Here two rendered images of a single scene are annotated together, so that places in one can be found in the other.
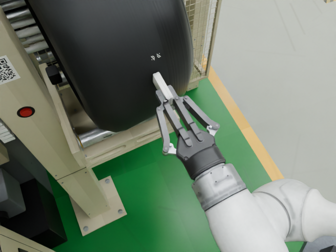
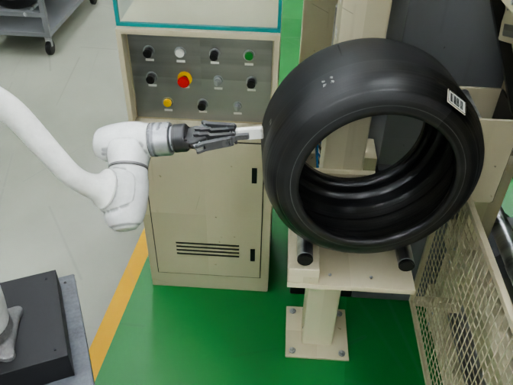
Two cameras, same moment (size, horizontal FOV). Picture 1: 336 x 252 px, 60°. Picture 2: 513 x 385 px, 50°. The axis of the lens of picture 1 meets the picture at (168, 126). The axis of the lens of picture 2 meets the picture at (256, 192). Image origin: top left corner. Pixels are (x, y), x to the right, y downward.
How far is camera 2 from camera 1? 146 cm
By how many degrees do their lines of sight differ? 70
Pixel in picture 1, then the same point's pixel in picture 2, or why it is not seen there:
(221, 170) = (164, 127)
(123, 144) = not seen: hidden behind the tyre
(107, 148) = not seen: hidden behind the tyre
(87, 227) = (293, 312)
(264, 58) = not seen: outside the picture
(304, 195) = (116, 175)
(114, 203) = (306, 348)
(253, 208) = (133, 130)
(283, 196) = (127, 170)
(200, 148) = (189, 134)
